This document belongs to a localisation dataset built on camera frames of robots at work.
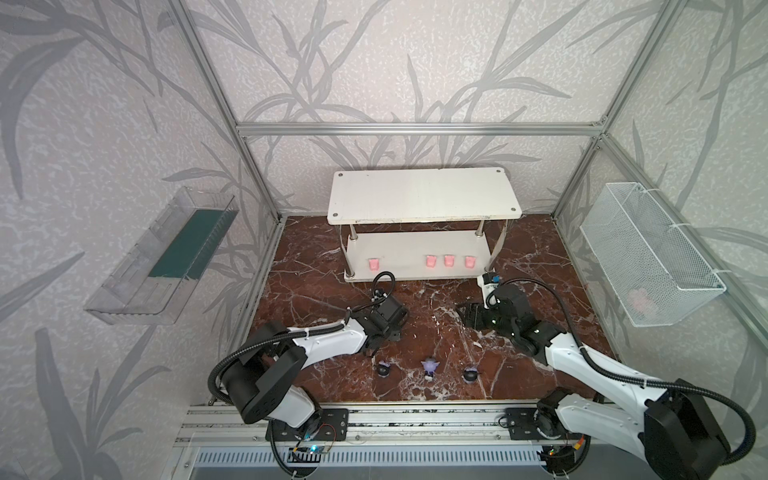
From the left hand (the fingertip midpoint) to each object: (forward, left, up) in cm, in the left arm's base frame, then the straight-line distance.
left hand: (396, 320), depth 90 cm
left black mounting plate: (-28, +17, 0) cm, 32 cm away
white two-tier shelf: (+13, -7, +30) cm, 33 cm away
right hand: (+3, -20, +9) cm, 22 cm away
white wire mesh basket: (-3, -55, +33) cm, 65 cm away
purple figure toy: (-14, -10, +1) cm, 17 cm away
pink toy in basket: (-2, -61, +19) cm, 64 cm away
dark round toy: (-15, +3, +2) cm, 15 cm away
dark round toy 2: (-16, -20, +3) cm, 26 cm away
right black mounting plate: (-27, -32, 0) cm, 42 cm away
